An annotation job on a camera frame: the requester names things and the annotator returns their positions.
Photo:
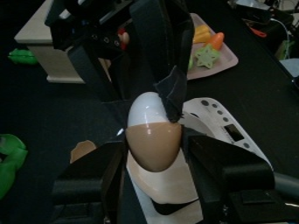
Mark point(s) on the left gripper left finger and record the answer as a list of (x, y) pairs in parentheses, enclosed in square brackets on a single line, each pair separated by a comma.
[(90, 183)]

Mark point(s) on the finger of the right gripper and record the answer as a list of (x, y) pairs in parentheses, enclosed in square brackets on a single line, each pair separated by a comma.
[(166, 52), (101, 78)]

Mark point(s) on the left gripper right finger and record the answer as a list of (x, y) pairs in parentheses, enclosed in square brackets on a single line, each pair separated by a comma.
[(234, 178)]

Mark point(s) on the brown eggshell half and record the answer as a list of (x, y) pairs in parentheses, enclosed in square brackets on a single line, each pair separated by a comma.
[(82, 150), (154, 145)]

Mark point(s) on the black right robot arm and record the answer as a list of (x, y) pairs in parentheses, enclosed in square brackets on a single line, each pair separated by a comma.
[(253, 11)]

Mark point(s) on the green toy food piece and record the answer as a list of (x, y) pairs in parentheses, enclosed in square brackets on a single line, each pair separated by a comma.
[(191, 62)]

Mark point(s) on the green star toy food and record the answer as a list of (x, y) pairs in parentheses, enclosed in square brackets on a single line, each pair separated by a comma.
[(207, 57)]

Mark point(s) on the yellow toy pepper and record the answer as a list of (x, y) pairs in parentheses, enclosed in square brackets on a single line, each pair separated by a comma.
[(201, 33)]

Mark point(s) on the orange toy carrot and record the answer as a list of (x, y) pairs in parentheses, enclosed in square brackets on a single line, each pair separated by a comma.
[(217, 40)]

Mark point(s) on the pink tray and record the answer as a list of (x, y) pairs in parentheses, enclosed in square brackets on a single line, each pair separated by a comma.
[(226, 62)]

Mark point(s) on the white bowl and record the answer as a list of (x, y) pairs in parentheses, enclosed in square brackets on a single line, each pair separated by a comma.
[(167, 183)]

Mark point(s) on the green toy frog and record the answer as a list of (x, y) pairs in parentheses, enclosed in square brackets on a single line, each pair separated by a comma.
[(22, 57)]

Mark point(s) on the green toy vegetable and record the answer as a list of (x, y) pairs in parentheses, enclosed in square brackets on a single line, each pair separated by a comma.
[(10, 163)]

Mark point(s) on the pale blue object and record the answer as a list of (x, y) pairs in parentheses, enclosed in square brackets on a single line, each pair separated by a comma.
[(291, 66)]

